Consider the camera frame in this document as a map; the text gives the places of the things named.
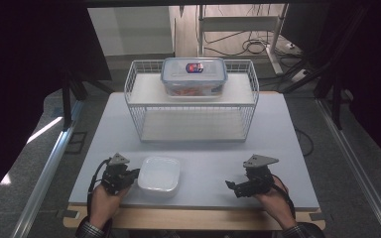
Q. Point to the white power strip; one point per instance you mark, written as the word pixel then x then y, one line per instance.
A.
pixel 299 76

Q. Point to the white cabinet panel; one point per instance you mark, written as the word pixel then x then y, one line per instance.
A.
pixel 130 31

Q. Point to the clear lidded food container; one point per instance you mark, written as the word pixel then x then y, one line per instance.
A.
pixel 193 77

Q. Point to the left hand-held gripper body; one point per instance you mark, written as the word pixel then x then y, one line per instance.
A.
pixel 114 177

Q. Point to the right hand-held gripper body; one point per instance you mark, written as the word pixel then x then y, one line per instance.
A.
pixel 258 181

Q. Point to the aluminium floor rail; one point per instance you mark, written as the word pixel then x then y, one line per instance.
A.
pixel 46 172
pixel 354 168

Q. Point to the person's left hand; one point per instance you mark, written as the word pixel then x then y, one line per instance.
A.
pixel 102 205

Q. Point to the white metal desk frame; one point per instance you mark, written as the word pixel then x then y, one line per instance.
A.
pixel 238 23

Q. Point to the person's right hand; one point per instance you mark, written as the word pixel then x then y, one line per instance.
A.
pixel 274 205

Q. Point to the black metal stand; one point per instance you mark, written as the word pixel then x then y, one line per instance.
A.
pixel 335 99
pixel 66 95

